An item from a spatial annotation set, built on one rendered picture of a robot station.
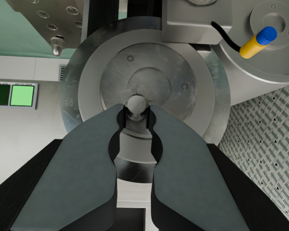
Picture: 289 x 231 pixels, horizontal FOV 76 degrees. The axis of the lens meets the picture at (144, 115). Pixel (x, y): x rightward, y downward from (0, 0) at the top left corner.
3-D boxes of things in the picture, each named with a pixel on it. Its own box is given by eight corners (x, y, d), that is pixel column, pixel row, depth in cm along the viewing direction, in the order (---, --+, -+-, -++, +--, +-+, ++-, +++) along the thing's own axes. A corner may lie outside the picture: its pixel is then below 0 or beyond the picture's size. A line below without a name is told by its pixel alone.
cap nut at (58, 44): (62, 37, 48) (60, 53, 48) (67, 44, 52) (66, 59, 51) (47, 36, 48) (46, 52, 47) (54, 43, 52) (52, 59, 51)
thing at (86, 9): (98, -117, 20) (86, 47, 17) (118, 22, 43) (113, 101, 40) (93, -118, 20) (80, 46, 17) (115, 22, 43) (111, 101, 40)
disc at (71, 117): (227, 19, 17) (235, 184, 15) (225, 22, 18) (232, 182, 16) (66, 11, 17) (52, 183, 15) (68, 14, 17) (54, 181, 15)
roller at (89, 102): (213, 31, 16) (218, 164, 15) (165, 97, 42) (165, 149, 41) (81, 24, 16) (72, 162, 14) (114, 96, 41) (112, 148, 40)
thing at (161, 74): (213, 68, 14) (171, 156, 13) (204, 77, 16) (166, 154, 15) (129, 24, 15) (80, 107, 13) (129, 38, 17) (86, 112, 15)
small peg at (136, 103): (138, 121, 11) (119, 105, 11) (137, 125, 14) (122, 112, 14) (153, 103, 11) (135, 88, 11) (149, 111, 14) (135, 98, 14)
